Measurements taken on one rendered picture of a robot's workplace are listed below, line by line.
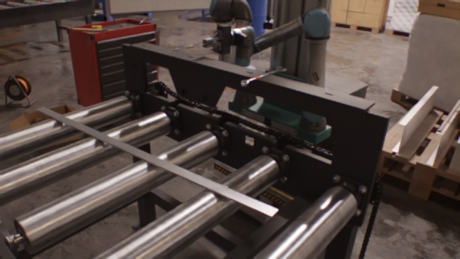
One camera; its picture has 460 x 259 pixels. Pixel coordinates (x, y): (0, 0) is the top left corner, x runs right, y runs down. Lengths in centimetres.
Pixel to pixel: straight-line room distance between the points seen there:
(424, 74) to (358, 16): 511
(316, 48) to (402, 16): 776
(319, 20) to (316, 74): 25
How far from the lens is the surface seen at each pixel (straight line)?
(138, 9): 601
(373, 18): 949
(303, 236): 102
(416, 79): 473
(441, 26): 451
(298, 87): 128
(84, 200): 118
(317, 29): 171
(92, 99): 371
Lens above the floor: 158
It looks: 27 degrees down
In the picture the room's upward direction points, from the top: 1 degrees clockwise
